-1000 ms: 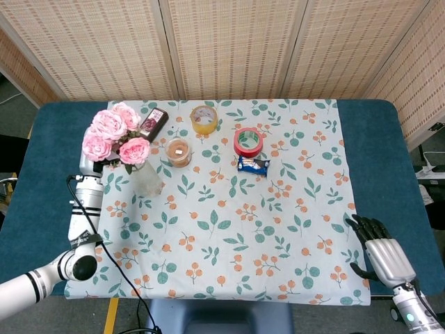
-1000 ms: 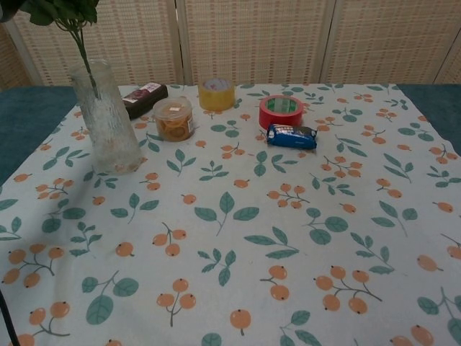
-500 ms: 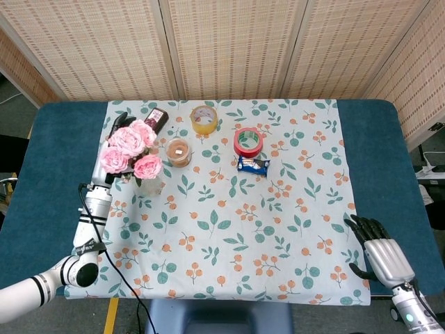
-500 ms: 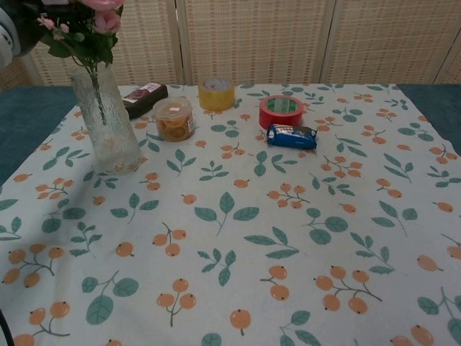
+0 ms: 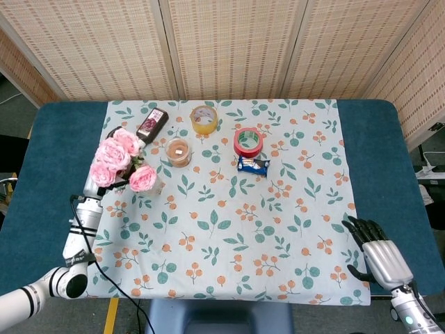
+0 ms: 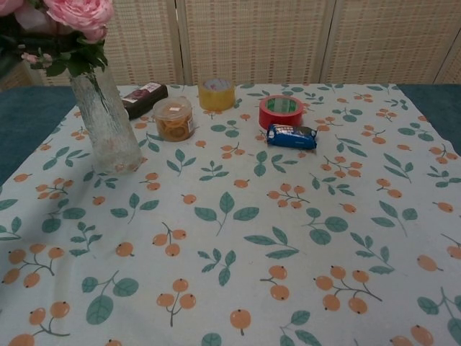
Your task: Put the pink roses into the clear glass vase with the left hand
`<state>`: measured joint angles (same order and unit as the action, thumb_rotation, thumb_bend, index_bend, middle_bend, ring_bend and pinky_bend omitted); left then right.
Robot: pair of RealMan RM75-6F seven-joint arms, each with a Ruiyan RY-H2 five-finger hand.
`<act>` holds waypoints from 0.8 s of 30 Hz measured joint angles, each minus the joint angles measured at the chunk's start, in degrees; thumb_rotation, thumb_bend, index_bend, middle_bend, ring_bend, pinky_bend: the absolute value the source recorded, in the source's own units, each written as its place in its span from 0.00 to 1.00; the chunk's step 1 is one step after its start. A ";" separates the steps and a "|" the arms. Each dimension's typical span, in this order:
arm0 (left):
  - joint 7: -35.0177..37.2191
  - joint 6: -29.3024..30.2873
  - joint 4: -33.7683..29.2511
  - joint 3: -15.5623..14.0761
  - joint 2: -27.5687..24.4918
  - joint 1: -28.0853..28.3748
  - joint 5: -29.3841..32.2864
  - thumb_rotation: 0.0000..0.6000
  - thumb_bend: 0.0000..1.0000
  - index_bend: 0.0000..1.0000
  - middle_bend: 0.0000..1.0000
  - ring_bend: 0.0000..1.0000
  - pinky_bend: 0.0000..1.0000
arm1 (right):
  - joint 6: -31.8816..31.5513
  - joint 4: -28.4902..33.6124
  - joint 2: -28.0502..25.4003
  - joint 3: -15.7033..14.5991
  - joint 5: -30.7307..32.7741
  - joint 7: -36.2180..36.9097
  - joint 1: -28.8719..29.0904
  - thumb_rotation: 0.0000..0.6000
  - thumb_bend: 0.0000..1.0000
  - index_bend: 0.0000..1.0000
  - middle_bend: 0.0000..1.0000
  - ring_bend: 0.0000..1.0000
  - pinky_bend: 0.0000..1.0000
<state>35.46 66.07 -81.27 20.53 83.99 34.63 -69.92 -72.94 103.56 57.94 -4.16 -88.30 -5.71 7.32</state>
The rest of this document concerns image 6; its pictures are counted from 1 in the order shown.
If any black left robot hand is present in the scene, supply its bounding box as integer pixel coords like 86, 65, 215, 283
0, 25, 76, 59

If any pink artificial rose bouquet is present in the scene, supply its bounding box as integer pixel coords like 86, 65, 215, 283
0, 0, 116, 111

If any transparent textured glass vase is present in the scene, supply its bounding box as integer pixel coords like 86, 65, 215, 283
68, 66, 142, 177

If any woven bamboo screen panel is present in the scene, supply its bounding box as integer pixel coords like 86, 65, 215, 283
435, 37, 461, 86
318, 0, 461, 87
178, 0, 338, 87
0, 59, 35, 92
35, 0, 185, 87

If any round plastic snack container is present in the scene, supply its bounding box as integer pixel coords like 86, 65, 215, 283
151, 97, 198, 143

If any yellowish clear packing tape roll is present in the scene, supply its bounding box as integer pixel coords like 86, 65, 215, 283
198, 78, 236, 111

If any red tape roll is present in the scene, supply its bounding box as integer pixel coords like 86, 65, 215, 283
258, 94, 304, 128

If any blue snack packet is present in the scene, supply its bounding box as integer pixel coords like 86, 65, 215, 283
266, 123, 319, 150

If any floral fruit print tablecloth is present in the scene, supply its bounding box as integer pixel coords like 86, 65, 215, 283
0, 82, 461, 346

